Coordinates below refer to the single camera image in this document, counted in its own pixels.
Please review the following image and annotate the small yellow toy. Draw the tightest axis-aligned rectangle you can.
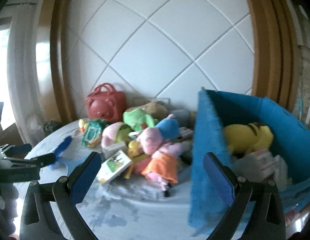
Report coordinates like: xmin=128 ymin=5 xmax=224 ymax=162
xmin=78 ymin=118 xmax=91 ymax=133

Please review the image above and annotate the brown plush toy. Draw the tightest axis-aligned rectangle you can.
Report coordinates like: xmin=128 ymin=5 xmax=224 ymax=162
xmin=142 ymin=101 xmax=171 ymax=119

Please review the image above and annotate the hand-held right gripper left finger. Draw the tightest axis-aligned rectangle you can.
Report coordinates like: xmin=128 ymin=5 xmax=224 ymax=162
xmin=19 ymin=151 xmax=103 ymax=240

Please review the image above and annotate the green toy packet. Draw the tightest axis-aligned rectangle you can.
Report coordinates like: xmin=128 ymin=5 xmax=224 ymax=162
xmin=81 ymin=119 xmax=108 ymax=148

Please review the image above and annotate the dark patterned cloth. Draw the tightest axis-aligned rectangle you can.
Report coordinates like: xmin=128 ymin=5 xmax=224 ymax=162
xmin=42 ymin=120 xmax=63 ymax=133

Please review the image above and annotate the red bear handbag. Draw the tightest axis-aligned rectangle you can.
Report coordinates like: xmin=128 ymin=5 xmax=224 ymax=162
xmin=85 ymin=83 xmax=126 ymax=123

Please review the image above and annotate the pink pig plush orange dress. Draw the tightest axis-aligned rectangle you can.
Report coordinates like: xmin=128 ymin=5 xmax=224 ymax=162
xmin=133 ymin=142 xmax=186 ymax=197

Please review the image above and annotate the pink and green plush toy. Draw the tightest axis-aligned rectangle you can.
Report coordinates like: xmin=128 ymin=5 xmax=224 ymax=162
xmin=101 ymin=122 xmax=134 ymax=151

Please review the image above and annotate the pink pig plush blue hat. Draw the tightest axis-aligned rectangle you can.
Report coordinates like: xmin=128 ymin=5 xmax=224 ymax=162
xmin=137 ymin=114 xmax=182 ymax=155

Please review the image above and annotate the yellow plush toy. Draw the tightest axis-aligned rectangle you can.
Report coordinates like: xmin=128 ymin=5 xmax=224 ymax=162
xmin=223 ymin=122 xmax=274 ymax=155

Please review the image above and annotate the yellow duck toy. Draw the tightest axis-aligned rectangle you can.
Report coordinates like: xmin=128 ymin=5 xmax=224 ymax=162
xmin=123 ymin=140 xmax=146 ymax=179

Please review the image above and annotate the white and pink box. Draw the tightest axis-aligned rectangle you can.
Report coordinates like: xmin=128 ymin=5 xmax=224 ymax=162
xmin=232 ymin=148 xmax=278 ymax=181

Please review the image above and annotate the white picture book box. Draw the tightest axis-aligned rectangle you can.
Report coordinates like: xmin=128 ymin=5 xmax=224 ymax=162
xmin=96 ymin=150 xmax=133 ymax=184

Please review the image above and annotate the white door frame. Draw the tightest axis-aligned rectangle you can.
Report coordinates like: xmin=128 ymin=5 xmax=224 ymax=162
xmin=6 ymin=1 xmax=44 ymax=144

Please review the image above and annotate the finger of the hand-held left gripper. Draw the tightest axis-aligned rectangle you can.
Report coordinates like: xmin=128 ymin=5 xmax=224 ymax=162
xmin=0 ymin=143 xmax=33 ymax=156
xmin=25 ymin=136 xmax=73 ymax=168

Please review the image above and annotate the wooden frame post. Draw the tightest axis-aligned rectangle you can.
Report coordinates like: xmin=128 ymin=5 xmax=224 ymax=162
xmin=240 ymin=0 xmax=301 ymax=110
xmin=39 ymin=0 xmax=79 ymax=123

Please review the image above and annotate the blue storage box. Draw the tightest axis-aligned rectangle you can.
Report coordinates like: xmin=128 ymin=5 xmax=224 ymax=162
xmin=187 ymin=87 xmax=310 ymax=237

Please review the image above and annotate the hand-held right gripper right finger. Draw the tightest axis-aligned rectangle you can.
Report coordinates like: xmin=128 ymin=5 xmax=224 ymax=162
xmin=203 ymin=152 xmax=286 ymax=240

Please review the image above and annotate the grey container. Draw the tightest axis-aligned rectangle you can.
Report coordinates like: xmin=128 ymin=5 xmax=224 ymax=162
xmin=170 ymin=108 xmax=192 ymax=126

